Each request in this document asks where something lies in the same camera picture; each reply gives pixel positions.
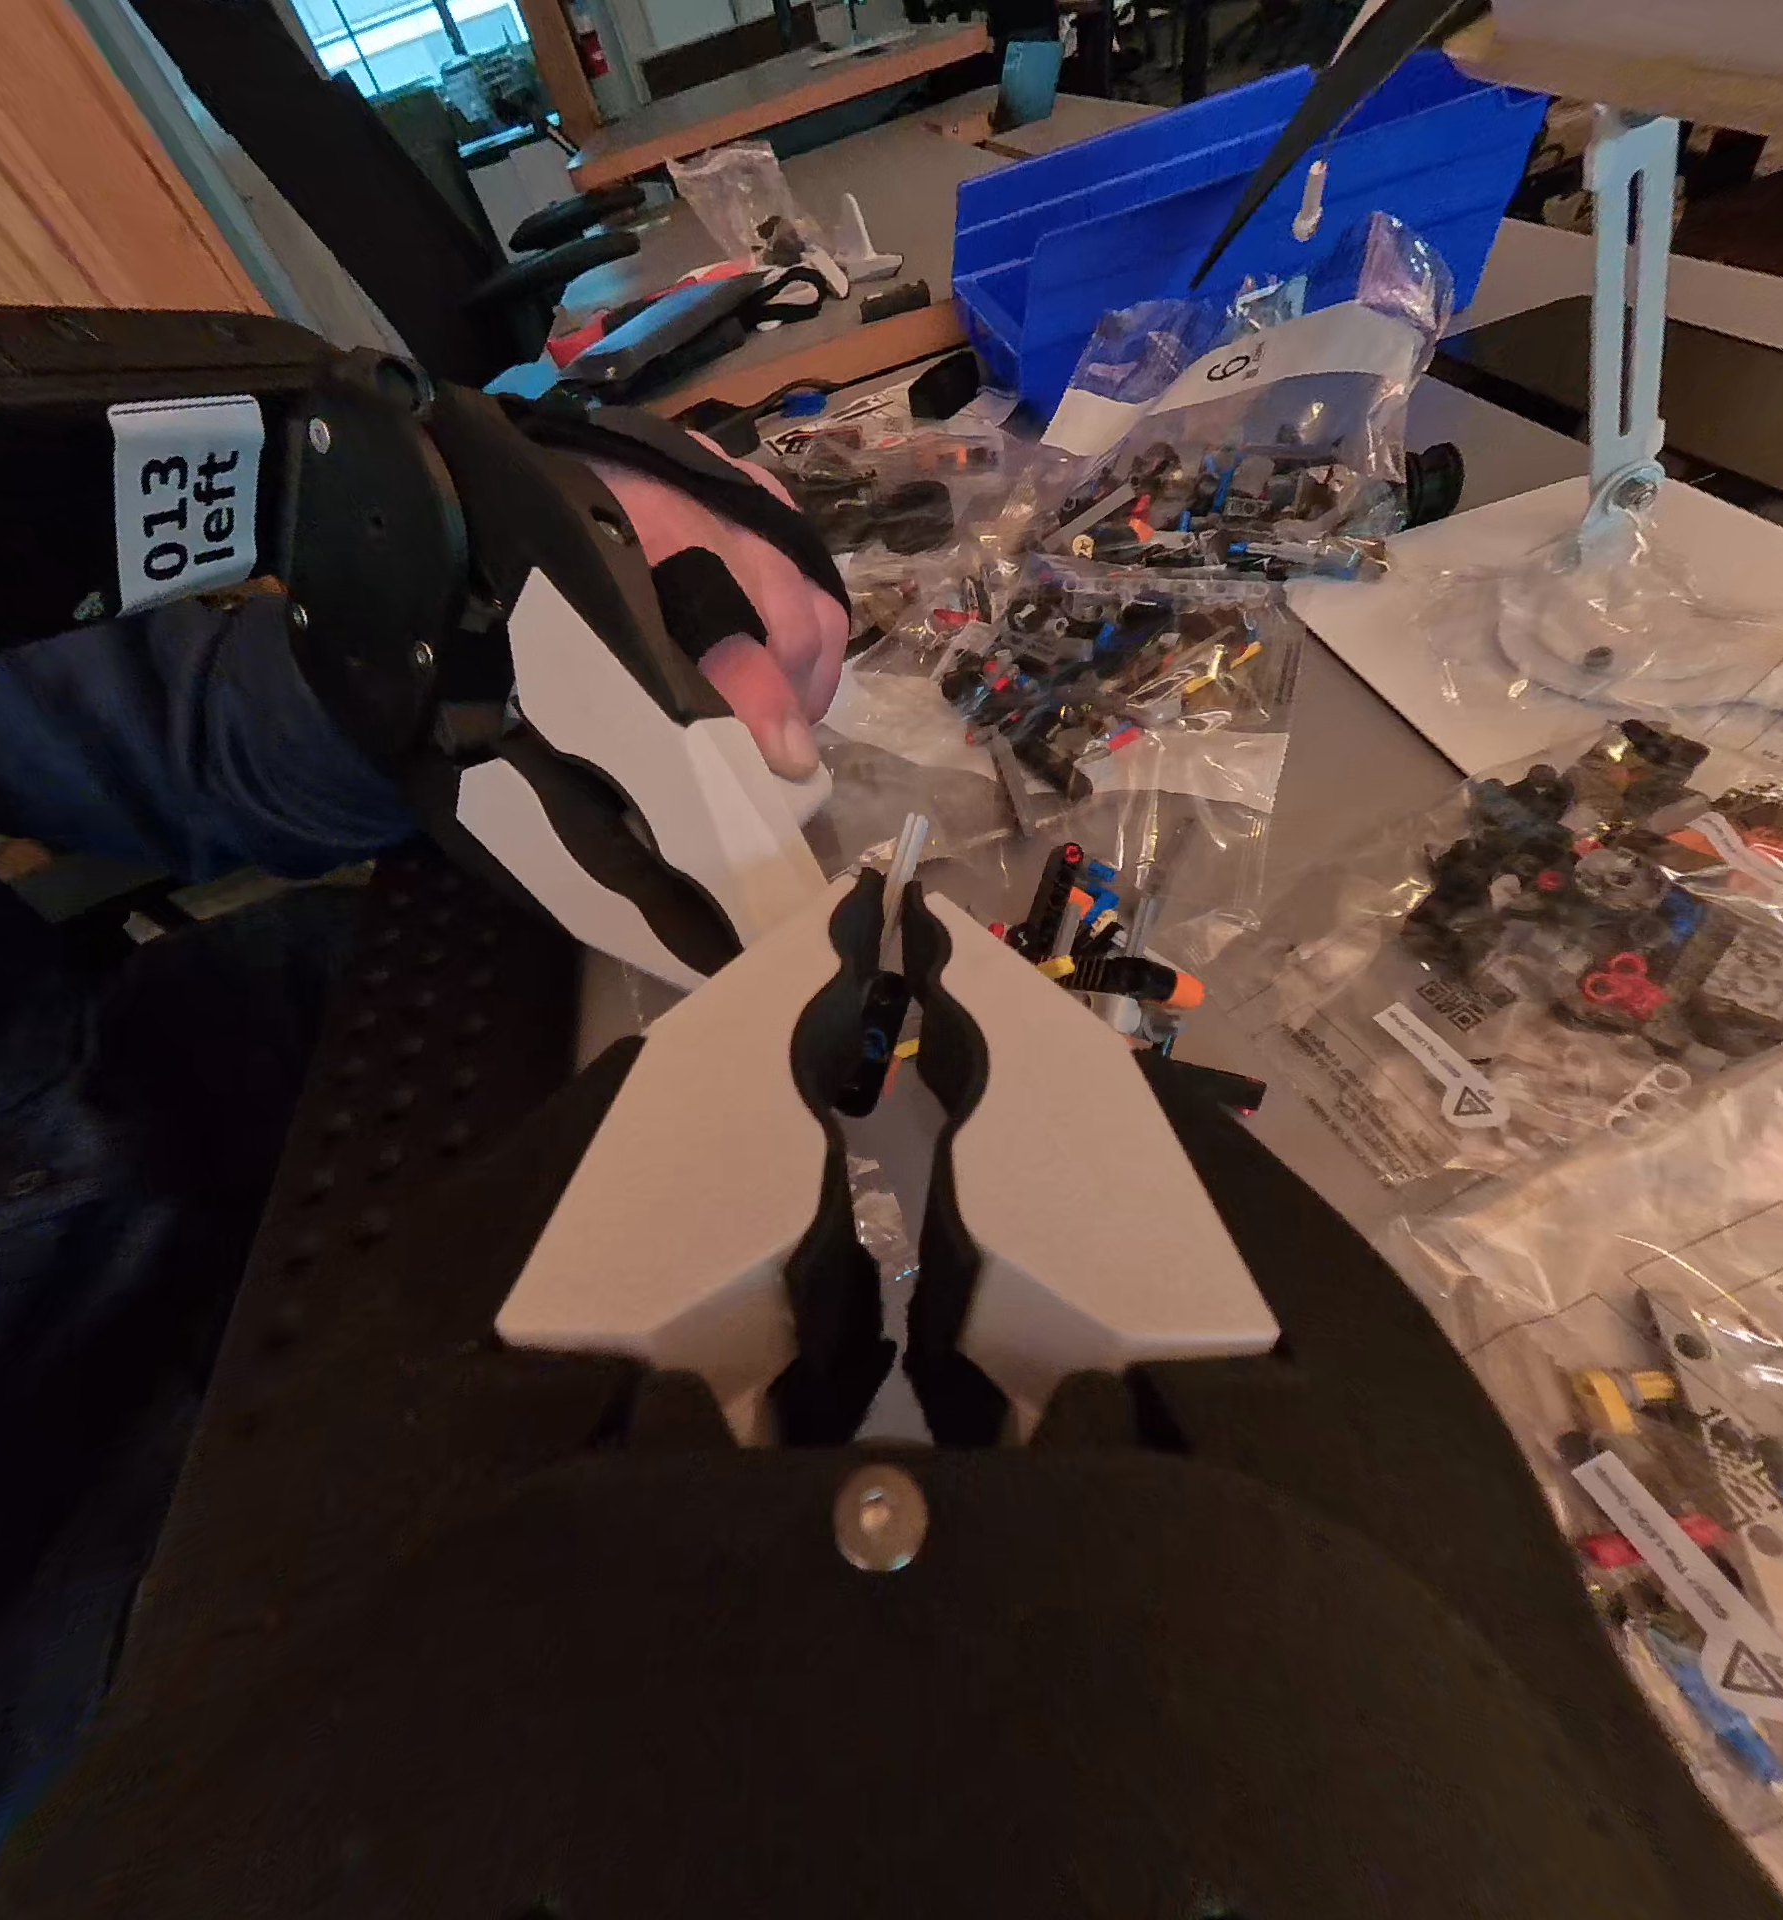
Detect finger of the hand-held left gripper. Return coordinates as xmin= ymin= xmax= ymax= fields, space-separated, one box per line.
xmin=456 ymin=750 xmax=749 ymax=995
xmin=506 ymin=565 xmax=835 ymax=960

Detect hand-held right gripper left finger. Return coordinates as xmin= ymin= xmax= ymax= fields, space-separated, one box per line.
xmin=491 ymin=874 xmax=899 ymax=1449

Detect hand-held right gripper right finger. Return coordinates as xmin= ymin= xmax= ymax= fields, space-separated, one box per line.
xmin=898 ymin=882 xmax=1281 ymax=1449

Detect small lego subassembly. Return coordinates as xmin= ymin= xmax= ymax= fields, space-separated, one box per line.
xmin=828 ymin=967 xmax=913 ymax=1119

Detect grey lego axle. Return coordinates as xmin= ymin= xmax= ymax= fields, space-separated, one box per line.
xmin=874 ymin=813 xmax=928 ymax=964

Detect black orange lego assembly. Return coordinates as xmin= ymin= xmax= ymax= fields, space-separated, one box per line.
xmin=998 ymin=843 xmax=1211 ymax=1039

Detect large clear lego parts bag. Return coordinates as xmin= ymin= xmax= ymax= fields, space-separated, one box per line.
xmin=1392 ymin=1035 xmax=1783 ymax=1845

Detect full clear lego parts bag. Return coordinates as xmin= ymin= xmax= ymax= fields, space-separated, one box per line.
xmin=1047 ymin=210 xmax=1455 ymax=578

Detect person's left hand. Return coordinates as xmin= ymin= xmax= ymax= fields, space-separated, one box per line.
xmin=592 ymin=457 xmax=855 ymax=782

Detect small clear packet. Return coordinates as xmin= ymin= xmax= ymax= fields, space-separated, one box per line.
xmin=846 ymin=1153 xmax=922 ymax=1278

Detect black perforated panel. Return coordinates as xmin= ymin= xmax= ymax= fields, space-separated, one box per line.
xmin=126 ymin=839 xmax=653 ymax=1500

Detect black office chair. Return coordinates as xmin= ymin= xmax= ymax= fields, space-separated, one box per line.
xmin=133 ymin=0 xmax=649 ymax=394

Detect clear bag black orange parts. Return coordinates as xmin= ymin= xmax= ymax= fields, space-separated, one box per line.
xmin=1251 ymin=721 xmax=1783 ymax=1186

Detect wooden background desk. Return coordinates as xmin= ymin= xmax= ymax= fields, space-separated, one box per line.
xmin=568 ymin=23 xmax=998 ymax=192

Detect person's leg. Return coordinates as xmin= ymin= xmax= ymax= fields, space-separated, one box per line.
xmin=0 ymin=839 xmax=307 ymax=1803

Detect blue plastic bin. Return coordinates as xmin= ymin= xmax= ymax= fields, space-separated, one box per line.
xmin=951 ymin=52 xmax=1553 ymax=428

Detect blue cup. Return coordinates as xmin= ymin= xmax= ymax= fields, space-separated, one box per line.
xmin=991 ymin=37 xmax=1067 ymax=133

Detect clear bag over white base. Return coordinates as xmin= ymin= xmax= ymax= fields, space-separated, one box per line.
xmin=1406 ymin=495 xmax=1783 ymax=751

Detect white shelf bracket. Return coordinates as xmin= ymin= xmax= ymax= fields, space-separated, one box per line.
xmin=1574 ymin=112 xmax=1684 ymax=575

